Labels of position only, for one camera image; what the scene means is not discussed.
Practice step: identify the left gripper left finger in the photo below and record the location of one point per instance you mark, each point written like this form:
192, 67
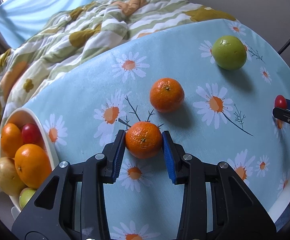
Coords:
70, 204

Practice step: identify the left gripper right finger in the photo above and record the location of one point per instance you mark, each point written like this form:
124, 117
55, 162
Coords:
217, 204

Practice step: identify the red cherry tomato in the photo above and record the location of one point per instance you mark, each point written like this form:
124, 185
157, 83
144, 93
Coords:
280, 102
30, 134

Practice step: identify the small mandarin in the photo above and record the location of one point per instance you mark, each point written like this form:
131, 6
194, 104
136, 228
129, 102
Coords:
166, 95
143, 140

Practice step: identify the green apple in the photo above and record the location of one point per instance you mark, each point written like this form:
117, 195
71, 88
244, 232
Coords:
25, 196
229, 53

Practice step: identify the large orange in bowl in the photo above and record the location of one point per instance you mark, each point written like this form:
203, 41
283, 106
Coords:
32, 165

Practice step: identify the yellow pear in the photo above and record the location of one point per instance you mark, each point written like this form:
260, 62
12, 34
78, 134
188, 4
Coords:
10, 182

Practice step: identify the red cherry tomato in bowl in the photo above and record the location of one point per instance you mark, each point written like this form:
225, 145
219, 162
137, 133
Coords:
30, 134

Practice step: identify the blue daisy tablecloth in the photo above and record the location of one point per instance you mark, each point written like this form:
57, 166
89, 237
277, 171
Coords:
225, 116

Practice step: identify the orange at bowl back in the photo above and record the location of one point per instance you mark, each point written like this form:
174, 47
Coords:
11, 139

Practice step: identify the cream fruit bowl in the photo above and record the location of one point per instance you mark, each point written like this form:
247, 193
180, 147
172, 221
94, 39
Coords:
23, 116

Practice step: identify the striped floral duvet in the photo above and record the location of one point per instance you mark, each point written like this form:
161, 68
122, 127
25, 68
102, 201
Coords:
72, 37

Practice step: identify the light blue window sheet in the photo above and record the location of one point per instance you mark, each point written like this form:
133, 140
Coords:
21, 19

